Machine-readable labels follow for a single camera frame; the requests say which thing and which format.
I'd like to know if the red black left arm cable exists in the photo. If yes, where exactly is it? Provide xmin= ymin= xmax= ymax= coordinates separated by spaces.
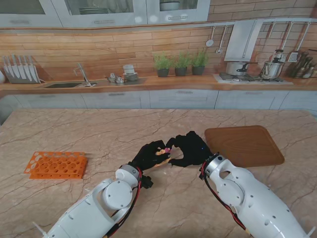
xmin=103 ymin=168 xmax=143 ymax=238

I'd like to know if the orange test tube rack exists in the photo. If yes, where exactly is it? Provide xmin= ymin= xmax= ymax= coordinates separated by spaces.
xmin=23 ymin=151 xmax=89 ymax=179

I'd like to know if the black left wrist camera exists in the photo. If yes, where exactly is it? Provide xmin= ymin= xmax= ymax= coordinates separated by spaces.
xmin=141 ymin=175 xmax=154 ymax=189

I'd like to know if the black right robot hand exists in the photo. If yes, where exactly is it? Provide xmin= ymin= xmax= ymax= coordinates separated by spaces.
xmin=165 ymin=130 xmax=213 ymax=169

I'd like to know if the red black right arm cable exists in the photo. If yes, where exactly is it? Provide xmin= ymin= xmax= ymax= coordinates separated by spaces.
xmin=200 ymin=161 xmax=251 ymax=234

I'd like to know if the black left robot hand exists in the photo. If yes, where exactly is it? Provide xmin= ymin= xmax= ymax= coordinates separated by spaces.
xmin=128 ymin=140 xmax=172 ymax=172

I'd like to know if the brown wooden tray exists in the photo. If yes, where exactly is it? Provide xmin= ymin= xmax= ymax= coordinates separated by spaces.
xmin=204 ymin=125 xmax=285 ymax=170

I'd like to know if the printed kitchen backdrop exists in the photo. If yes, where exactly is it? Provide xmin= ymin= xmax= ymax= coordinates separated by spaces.
xmin=0 ymin=0 xmax=317 ymax=111

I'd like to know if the orange cloth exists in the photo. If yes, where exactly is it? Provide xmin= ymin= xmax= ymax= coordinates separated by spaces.
xmin=154 ymin=147 xmax=171 ymax=166

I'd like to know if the red black arm cable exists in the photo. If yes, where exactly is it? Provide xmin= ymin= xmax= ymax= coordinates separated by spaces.
xmin=200 ymin=161 xmax=251 ymax=234
xmin=103 ymin=168 xmax=143 ymax=238

